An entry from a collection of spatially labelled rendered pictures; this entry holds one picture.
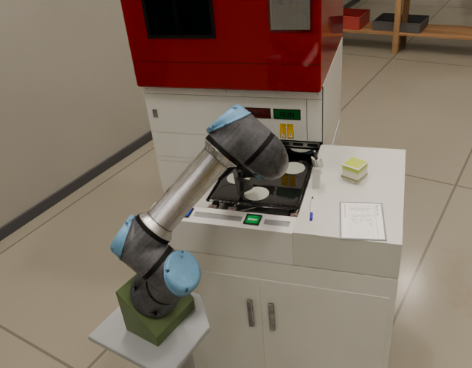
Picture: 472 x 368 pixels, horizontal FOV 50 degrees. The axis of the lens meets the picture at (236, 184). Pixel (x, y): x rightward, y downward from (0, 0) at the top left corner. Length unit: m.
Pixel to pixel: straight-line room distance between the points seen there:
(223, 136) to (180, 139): 1.09
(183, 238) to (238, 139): 0.65
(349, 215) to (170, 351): 0.74
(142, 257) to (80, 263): 1.96
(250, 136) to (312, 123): 0.88
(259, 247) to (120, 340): 0.55
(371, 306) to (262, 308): 0.41
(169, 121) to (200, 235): 0.74
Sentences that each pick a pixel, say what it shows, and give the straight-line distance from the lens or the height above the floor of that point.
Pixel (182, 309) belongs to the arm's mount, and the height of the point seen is 0.87.
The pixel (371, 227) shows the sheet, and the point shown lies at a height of 0.97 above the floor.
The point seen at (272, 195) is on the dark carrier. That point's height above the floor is 0.90.
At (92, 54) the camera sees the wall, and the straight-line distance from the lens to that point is 4.01.
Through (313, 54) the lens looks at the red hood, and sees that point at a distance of 2.00.
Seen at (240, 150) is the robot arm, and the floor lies 1.38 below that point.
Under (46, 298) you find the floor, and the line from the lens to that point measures 3.17.
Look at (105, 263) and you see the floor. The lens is 3.26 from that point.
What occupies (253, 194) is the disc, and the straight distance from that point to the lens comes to 2.00.
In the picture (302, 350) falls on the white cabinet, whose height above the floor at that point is 0.38.
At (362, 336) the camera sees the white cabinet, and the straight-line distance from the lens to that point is 1.98.
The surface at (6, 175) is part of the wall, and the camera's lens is 3.69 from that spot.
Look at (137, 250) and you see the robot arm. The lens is 1.38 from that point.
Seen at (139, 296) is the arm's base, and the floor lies 0.98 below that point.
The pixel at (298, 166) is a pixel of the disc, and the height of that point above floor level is 0.90.
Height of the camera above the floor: 2.01
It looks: 32 degrees down
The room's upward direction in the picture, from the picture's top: 6 degrees counter-clockwise
